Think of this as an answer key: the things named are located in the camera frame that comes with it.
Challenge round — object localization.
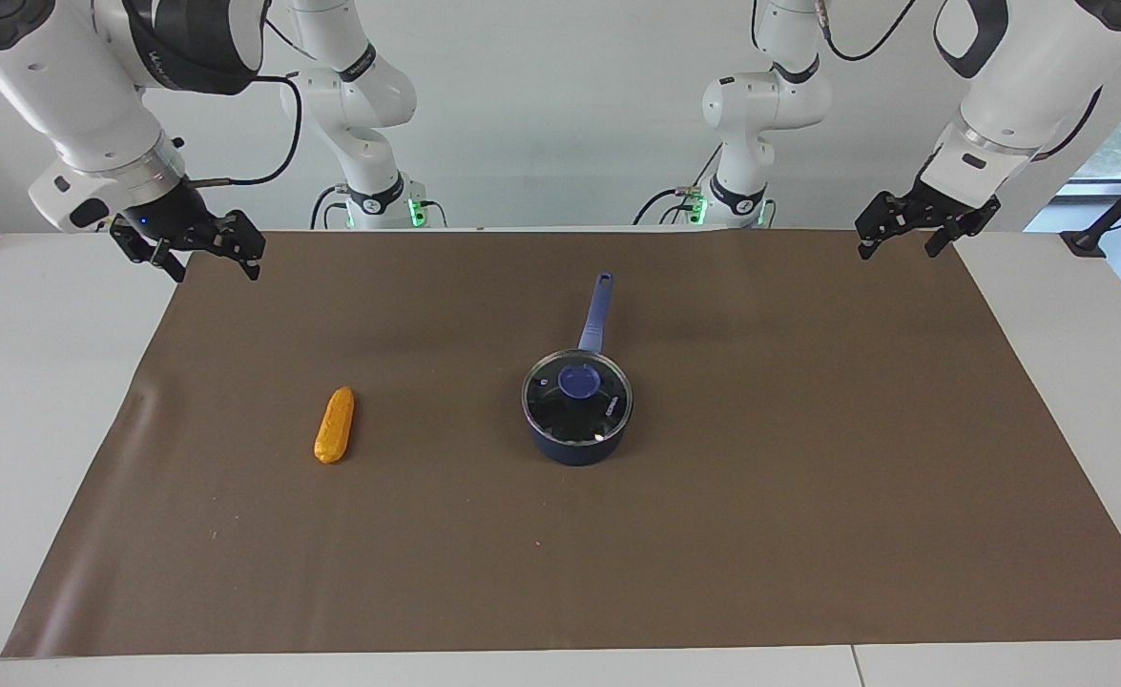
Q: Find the dark blue saucepan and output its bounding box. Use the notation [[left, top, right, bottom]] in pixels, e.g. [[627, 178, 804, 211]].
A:
[[521, 273, 634, 468]]

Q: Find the brown paper table mat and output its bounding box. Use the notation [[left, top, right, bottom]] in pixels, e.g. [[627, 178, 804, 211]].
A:
[[2, 227, 1121, 659]]

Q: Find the black arm base cable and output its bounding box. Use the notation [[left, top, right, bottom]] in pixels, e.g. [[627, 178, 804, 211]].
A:
[[309, 183, 347, 231], [632, 143, 725, 227]]

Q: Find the black right arm base cable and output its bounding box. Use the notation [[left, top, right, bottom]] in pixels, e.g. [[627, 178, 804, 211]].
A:
[[309, 183, 347, 231]]

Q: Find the glass lid with blue knob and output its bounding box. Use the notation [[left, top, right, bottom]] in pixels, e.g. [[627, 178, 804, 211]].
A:
[[521, 349, 634, 447]]

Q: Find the yellow toy corn cob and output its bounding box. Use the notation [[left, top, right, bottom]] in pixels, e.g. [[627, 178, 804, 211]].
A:
[[313, 385, 357, 466]]

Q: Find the black left arm base cable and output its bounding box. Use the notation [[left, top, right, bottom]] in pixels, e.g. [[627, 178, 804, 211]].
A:
[[632, 143, 725, 227]]

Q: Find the black clamp stand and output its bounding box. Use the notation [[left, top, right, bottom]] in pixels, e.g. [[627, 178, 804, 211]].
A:
[[1060, 151, 1121, 260]]

